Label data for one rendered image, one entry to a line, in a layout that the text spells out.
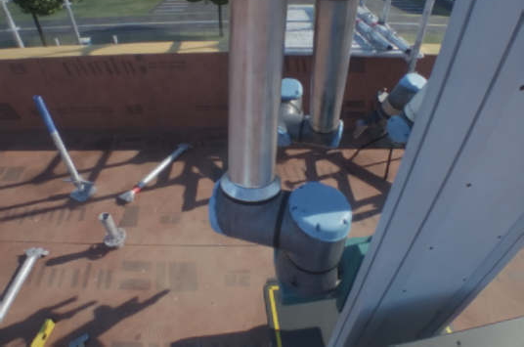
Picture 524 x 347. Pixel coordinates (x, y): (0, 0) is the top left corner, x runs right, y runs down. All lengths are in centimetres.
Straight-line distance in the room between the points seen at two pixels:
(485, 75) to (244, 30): 37
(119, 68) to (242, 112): 214
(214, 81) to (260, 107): 193
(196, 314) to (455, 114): 148
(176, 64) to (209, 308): 174
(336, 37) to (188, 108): 214
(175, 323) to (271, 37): 141
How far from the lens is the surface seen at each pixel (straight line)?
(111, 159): 265
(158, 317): 171
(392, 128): 105
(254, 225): 73
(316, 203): 71
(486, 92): 44
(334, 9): 61
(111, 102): 286
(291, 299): 90
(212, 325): 164
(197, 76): 252
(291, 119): 94
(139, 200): 221
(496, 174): 57
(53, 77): 300
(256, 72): 58
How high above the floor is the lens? 151
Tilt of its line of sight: 38 degrees down
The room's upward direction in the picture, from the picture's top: straight up
